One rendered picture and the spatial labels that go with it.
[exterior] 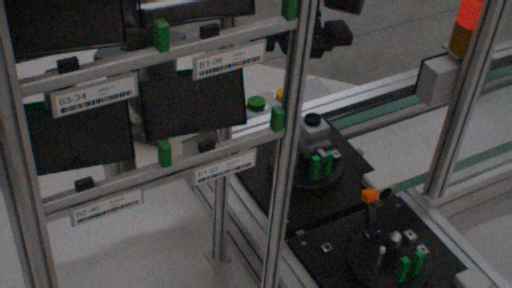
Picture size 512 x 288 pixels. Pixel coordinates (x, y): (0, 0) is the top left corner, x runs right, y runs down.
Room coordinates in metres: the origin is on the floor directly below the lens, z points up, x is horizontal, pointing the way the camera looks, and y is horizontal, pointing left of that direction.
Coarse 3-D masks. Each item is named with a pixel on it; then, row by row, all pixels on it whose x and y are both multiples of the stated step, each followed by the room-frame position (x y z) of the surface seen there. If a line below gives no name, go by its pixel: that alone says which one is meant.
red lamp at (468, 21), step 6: (462, 0) 0.97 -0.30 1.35; (468, 0) 0.96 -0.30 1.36; (474, 0) 0.95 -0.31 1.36; (462, 6) 0.97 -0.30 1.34; (468, 6) 0.96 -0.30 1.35; (474, 6) 0.95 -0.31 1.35; (480, 6) 0.95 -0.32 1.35; (462, 12) 0.96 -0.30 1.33; (468, 12) 0.95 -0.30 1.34; (474, 12) 0.95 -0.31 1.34; (456, 18) 0.98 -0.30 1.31; (462, 18) 0.96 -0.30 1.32; (468, 18) 0.95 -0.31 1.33; (474, 18) 0.95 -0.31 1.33; (462, 24) 0.96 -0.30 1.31; (468, 24) 0.95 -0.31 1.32; (474, 24) 0.95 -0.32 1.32
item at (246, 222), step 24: (240, 192) 0.90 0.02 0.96; (408, 192) 0.94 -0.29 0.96; (240, 216) 0.84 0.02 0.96; (264, 216) 0.85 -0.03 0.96; (432, 216) 0.88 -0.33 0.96; (240, 240) 0.83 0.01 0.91; (264, 240) 0.79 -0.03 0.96; (456, 240) 0.83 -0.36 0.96; (288, 264) 0.75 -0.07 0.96; (480, 264) 0.78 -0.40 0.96
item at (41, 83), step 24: (264, 24) 0.66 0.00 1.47; (288, 24) 0.67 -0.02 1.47; (192, 48) 0.61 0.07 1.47; (48, 72) 0.54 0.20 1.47; (72, 72) 0.54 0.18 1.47; (96, 72) 0.55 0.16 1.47; (120, 72) 0.56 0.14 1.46; (24, 96) 0.51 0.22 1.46; (216, 144) 0.63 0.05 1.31; (240, 144) 0.64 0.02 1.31; (144, 168) 0.58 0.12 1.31; (168, 168) 0.59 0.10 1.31; (72, 192) 0.54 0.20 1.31; (96, 192) 0.54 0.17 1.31
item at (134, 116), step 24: (192, 72) 0.91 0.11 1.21; (240, 72) 0.71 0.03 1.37; (144, 96) 0.66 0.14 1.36; (168, 96) 0.67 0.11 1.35; (192, 96) 0.68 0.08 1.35; (216, 96) 0.69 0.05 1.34; (240, 96) 0.70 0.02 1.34; (144, 120) 0.65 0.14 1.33; (168, 120) 0.66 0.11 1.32; (192, 120) 0.67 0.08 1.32; (216, 120) 0.67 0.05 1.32; (240, 120) 0.68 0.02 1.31
